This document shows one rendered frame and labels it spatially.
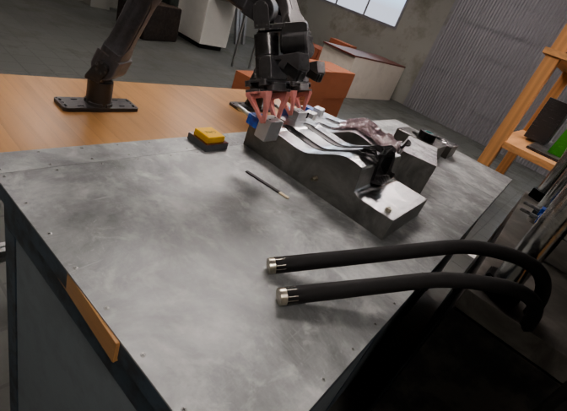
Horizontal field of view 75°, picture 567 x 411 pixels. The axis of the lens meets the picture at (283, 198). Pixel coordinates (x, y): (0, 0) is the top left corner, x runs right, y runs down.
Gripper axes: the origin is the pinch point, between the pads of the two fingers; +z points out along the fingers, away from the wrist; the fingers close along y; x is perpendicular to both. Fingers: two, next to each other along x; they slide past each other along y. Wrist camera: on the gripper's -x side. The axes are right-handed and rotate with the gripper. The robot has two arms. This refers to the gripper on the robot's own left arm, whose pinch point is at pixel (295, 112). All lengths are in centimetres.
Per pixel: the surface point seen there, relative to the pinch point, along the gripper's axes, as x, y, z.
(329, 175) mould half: -22.5, -18.5, 17.6
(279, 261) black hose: -32, -53, 27
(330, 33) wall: 396, 709, -202
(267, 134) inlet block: -13.1, -30.5, 5.8
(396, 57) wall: 236, 702, -119
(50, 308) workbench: 0, -79, 33
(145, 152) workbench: 8, -51, 8
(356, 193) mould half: -29.7, -18.0, 22.0
